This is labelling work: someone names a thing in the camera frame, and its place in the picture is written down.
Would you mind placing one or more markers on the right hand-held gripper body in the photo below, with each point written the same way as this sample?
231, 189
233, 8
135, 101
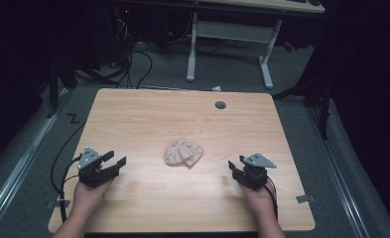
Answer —
255, 175

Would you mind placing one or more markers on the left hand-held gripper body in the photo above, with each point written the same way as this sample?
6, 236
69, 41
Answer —
90, 172

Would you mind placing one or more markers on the beige cloth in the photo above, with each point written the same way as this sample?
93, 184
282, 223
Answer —
183, 152

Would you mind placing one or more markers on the person's left hand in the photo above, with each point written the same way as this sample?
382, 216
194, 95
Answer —
88, 196

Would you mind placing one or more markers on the person's right hand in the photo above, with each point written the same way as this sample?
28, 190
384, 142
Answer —
258, 200

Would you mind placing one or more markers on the grey tape piece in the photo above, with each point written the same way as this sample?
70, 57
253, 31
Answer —
305, 198
57, 203

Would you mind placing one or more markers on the small white crumpled paper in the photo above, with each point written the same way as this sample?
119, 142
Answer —
216, 88

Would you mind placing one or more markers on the black metal stand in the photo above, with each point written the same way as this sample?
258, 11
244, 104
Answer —
54, 89
321, 99

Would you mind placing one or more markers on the small red object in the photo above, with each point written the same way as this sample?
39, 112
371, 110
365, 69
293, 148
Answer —
289, 46

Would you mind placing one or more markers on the white-framed desk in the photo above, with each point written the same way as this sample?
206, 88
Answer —
230, 31

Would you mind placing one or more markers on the aluminium floor rail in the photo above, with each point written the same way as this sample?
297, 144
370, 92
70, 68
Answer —
17, 172
338, 172

